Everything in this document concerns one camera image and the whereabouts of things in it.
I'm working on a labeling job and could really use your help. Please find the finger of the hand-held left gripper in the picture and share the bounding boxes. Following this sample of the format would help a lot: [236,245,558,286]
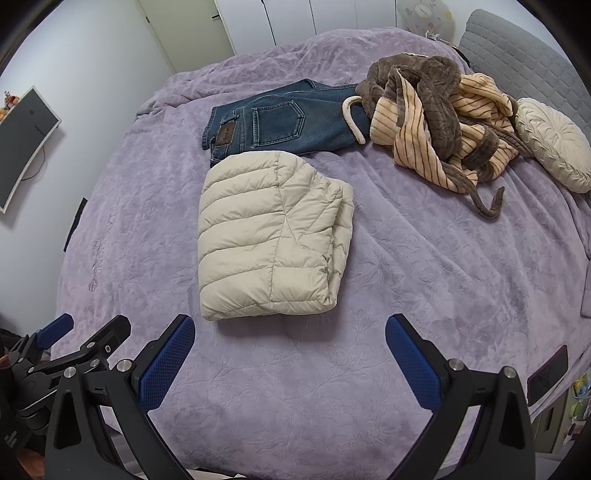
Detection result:
[48,315,132,370]
[14,314,75,365]

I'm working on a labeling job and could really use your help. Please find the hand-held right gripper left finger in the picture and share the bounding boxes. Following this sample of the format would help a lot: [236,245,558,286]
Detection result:
[44,314,197,480]

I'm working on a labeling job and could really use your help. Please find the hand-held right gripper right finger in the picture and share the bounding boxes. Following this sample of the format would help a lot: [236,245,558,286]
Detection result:
[385,314,539,480]

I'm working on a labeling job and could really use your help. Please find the cream puffer jacket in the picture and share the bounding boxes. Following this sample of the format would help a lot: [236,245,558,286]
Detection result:
[198,151,355,321]

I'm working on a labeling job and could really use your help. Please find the purple plush blanket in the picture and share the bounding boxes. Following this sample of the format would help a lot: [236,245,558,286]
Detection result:
[51,25,591,476]

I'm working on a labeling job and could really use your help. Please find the dark purple phone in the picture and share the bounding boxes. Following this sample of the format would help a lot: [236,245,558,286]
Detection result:
[526,344,570,408]

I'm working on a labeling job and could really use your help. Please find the cardboard box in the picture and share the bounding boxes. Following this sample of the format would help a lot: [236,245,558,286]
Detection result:
[531,397,571,455]

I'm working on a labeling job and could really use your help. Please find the pile of colourful toys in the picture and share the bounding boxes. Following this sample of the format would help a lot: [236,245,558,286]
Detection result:
[566,374,591,444]

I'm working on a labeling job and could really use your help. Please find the curved monitor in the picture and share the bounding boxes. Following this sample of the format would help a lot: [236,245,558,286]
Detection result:
[0,85,62,214]

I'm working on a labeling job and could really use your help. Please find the striped brown plush robe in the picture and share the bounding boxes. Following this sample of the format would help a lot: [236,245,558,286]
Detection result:
[355,53,520,222]

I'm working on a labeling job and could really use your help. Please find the orange flower decoration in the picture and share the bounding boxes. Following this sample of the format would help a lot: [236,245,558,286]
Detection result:
[0,91,21,121]

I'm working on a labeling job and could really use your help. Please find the cream round pleated cushion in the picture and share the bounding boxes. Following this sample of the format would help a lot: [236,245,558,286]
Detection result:
[513,97,591,193]

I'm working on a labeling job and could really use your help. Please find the blue jeans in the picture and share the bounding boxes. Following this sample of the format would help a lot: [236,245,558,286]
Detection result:
[201,78,372,169]

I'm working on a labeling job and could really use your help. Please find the white door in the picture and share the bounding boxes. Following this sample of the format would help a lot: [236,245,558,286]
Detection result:
[134,0,236,77]

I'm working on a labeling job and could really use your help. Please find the grey quilted headboard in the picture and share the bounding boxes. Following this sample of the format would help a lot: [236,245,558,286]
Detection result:
[458,8,587,139]

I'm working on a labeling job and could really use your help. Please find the white round patterned cushion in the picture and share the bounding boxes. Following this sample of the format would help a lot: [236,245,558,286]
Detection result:
[396,0,455,38]

